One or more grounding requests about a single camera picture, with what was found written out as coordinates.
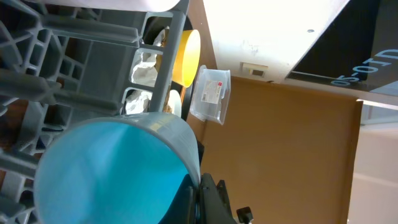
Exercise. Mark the clear plastic bin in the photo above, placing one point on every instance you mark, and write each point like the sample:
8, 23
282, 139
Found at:
211, 95

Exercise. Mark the light blue plastic cup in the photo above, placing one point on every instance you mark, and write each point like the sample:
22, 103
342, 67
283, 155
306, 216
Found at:
122, 169

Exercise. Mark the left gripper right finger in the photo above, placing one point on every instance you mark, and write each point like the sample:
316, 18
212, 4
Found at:
214, 206

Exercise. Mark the crumpled white napkin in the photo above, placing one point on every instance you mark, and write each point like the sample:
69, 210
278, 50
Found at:
144, 72

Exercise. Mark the yellow bowl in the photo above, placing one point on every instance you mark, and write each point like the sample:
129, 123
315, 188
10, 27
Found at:
187, 59

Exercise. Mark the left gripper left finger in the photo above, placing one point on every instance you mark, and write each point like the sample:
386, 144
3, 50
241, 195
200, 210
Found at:
181, 210

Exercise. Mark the grey plate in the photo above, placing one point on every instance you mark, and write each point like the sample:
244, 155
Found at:
174, 104

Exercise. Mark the grey dishwasher rack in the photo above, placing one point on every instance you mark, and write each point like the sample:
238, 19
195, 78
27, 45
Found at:
61, 65

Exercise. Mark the pink plastic cup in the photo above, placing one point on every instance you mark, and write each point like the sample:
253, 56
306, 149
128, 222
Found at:
121, 5

